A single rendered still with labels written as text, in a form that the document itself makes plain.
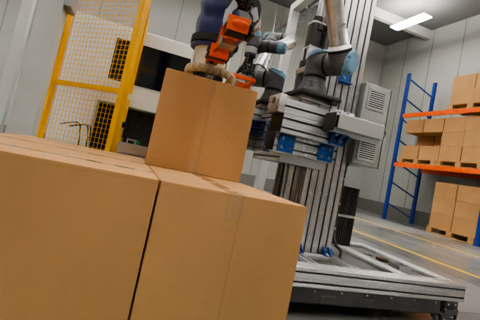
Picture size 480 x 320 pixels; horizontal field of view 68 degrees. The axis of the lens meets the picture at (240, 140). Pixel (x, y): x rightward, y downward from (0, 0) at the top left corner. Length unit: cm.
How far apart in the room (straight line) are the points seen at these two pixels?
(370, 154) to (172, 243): 150
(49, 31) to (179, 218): 226
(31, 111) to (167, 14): 908
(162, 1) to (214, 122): 1035
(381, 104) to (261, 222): 144
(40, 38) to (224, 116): 177
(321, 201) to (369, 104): 62
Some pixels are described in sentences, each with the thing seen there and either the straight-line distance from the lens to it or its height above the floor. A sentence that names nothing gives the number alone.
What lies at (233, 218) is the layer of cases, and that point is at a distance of 91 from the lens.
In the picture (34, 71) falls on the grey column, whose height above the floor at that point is 96.
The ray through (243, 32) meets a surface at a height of 105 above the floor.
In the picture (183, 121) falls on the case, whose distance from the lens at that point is 148.
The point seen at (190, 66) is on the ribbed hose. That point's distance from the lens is 163.
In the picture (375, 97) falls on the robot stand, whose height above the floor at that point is 116.
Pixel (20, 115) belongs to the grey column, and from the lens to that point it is 289.
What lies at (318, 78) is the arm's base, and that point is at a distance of 183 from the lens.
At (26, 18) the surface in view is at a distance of 530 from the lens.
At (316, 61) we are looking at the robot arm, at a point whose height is 120.
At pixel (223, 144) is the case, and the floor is 69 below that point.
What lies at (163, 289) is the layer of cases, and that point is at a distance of 93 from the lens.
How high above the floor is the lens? 61
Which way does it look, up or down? 4 degrees up
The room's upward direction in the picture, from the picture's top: 12 degrees clockwise
